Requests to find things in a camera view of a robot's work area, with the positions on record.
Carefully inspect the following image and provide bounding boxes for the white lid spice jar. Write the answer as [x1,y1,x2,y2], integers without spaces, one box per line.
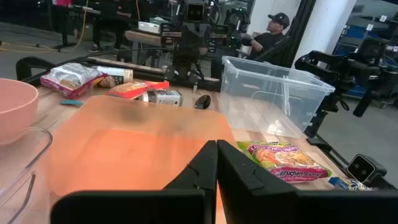
[136,89,184,108]

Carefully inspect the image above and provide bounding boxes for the blue yellow ramen packet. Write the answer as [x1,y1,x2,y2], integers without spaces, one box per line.
[328,176,376,191]

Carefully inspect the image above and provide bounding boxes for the black spoon teal handle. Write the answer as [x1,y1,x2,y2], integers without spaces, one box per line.
[194,94,212,110]
[59,99,85,108]

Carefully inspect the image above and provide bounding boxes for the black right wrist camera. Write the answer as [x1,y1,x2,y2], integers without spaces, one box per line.
[185,2,206,23]

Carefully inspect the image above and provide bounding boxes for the large clear plastic bin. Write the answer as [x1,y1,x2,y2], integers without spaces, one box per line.
[219,55,336,139]

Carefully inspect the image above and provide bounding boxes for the salmon pink bowl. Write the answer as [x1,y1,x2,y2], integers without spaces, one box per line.
[0,78,40,146]

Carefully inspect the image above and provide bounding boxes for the black table-level camera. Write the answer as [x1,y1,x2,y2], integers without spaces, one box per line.
[346,154,389,189]

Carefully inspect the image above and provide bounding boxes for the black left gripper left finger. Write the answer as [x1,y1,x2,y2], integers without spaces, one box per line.
[50,139,218,224]

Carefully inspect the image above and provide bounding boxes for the green pink ramen packet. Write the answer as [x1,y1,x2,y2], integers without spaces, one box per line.
[236,140,333,184]

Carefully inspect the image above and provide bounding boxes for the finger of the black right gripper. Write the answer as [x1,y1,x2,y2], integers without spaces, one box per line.
[193,25,207,58]
[179,25,194,58]

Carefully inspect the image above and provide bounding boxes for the red orange ramen packet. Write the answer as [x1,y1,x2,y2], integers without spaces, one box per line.
[104,80,170,100]

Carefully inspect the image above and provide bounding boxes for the person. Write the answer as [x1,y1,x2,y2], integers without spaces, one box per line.
[88,0,132,54]
[241,12,292,62]

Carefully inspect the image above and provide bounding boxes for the small clear plastic container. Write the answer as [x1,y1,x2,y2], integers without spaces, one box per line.
[0,126,53,224]

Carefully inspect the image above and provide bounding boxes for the blue storage shelf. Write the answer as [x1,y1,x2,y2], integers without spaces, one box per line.
[332,12,398,100]

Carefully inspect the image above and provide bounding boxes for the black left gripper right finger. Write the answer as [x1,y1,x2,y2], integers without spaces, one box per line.
[216,139,398,224]

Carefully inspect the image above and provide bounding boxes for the wooden workbench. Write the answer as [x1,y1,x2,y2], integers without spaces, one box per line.
[124,29,218,65]

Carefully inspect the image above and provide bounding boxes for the white box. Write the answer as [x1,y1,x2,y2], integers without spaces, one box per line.
[137,21,161,34]

